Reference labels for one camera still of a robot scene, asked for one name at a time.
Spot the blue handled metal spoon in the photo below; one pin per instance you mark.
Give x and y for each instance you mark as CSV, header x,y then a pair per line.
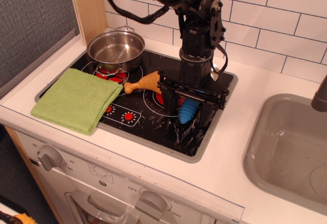
x,y
187,110

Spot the grey faucet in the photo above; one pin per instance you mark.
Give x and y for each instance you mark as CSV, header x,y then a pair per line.
x,y
319,101

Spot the grey left oven knob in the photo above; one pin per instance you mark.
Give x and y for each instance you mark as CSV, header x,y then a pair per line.
x,y
49,157

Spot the wooden side post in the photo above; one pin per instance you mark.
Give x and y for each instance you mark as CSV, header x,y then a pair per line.
x,y
91,18

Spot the grey right oven knob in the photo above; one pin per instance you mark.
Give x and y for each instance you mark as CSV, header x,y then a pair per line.
x,y
151,204

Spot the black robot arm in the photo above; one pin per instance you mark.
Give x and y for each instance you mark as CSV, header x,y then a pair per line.
x,y
201,30

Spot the orange fuzzy object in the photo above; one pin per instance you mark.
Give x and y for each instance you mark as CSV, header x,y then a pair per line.
x,y
17,219

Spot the orange plastic chicken drumstick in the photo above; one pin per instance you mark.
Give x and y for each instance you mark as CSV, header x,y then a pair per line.
x,y
149,82

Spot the grey fabric panel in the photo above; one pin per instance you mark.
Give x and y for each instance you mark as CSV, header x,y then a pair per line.
x,y
31,31

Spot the grey toy sink basin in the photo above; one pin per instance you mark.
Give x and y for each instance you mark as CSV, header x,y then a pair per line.
x,y
286,154

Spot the green folded rag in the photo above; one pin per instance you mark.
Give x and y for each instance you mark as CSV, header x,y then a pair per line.
x,y
77,101

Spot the grey oven door handle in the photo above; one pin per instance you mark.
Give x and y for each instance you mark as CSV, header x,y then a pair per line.
x,y
99,208

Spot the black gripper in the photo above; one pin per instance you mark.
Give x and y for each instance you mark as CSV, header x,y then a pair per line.
x,y
191,77

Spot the grey oven knob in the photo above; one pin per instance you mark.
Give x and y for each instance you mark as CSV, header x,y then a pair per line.
x,y
151,204
49,157

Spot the stainless steel pot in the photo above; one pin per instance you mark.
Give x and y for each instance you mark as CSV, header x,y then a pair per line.
x,y
116,51

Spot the black toy stovetop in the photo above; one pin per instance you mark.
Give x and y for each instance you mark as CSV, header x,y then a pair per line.
x,y
140,116

